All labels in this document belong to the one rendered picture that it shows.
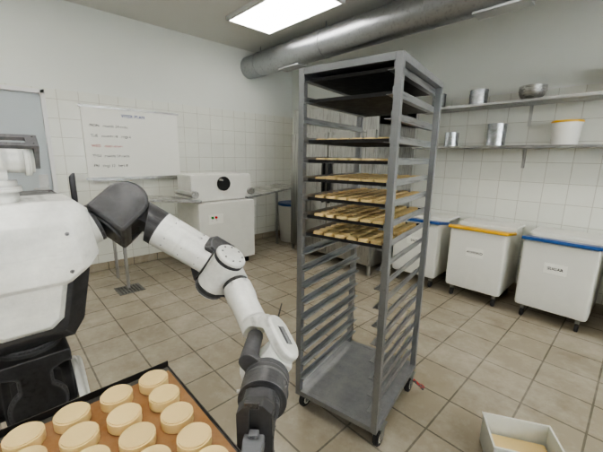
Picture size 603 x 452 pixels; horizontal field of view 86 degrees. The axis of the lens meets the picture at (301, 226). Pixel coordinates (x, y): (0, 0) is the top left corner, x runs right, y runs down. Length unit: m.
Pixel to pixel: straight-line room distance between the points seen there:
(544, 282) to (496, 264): 0.39
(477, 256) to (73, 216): 3.36
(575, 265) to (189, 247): 3.12
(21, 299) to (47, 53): 3.99
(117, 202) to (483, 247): 3.25
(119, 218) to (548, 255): 3.25
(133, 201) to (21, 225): 0.21
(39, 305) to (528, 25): 4.29
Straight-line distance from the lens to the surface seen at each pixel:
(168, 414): 0.64
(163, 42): 5.05
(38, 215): 0.79
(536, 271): 3.53
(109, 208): 0.84
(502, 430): 2.19
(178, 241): 0.84
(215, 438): 0.61
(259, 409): 0.56
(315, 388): 2.04
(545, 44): 4.25
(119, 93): 4.72
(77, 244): 0.79
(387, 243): 1.41
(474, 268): 3.67
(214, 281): 0.83
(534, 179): 4.10
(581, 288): 3.51
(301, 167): 1.57
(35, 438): 0.69
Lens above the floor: 1.43
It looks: 12 degrees down
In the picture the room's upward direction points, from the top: 1 degrees clockwise
